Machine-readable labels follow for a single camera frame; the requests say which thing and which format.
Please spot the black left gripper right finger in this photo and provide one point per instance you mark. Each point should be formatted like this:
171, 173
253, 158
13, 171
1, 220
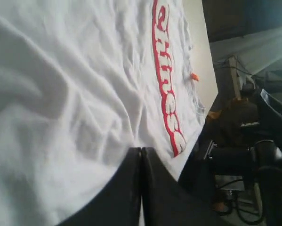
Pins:
165, 202

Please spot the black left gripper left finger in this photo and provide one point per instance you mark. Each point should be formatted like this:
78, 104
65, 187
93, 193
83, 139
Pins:
118, 203

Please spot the white t-shirt with red lettering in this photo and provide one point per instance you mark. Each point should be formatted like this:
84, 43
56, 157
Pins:
82, 81

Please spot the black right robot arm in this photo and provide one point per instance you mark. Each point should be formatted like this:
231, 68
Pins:
259, 162

